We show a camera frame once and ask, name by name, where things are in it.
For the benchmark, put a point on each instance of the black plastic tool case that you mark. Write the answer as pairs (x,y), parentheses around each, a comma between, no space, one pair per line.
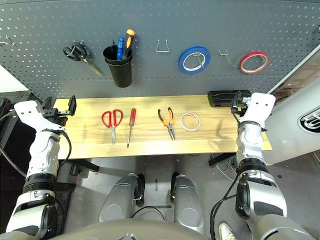
(220,98)

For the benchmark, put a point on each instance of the silver robot left leg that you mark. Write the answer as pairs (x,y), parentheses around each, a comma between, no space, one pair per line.
(117,197)

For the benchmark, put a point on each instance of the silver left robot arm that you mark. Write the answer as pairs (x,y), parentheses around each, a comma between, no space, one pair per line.
(42,155)

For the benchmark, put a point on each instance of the black ribbed equipment case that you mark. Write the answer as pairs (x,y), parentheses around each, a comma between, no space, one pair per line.
(6,130)

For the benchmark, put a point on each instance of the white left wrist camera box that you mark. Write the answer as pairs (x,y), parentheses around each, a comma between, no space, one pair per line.
(30,115)

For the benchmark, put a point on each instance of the white grey appliance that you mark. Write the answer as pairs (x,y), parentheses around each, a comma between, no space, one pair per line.
(287,130)

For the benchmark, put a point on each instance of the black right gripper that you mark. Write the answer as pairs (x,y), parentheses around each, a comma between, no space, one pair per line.
(241,110)

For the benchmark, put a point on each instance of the orange black pliers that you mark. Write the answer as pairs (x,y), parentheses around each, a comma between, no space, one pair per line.
(170,126)

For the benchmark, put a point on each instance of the red tape roll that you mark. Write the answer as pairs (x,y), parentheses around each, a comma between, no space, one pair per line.
(242,64)

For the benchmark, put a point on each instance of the silver robot leg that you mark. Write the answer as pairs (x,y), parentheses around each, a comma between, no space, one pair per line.
(117,197)
(187,200)

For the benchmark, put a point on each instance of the grey robot torso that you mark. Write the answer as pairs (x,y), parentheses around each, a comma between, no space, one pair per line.
(125,230)

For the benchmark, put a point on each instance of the white bystander sneaker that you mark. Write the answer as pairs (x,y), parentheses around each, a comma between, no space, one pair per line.
(226,231)

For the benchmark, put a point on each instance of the black plastic tool cup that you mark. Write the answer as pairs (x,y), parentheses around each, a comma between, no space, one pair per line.
(122,72)

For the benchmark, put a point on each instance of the blue tape roll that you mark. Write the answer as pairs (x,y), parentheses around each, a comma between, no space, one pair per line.
(180,62)

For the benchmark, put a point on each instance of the black metal table foot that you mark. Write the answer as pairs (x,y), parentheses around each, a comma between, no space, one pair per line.
(85,166)
(221,158)

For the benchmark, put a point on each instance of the white tape roll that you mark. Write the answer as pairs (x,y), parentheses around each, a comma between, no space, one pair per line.
(182,122)

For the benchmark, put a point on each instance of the silver robot right leg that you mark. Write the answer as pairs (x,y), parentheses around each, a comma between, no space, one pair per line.
(187,200)

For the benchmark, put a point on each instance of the grey perforated pegboard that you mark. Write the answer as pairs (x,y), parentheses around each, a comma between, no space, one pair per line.
(160,20)

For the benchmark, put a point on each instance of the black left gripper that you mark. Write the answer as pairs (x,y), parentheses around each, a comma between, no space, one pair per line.
(58,118)

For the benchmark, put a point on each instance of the metal double pegboard hook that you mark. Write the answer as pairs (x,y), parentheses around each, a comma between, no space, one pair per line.
(9,40)

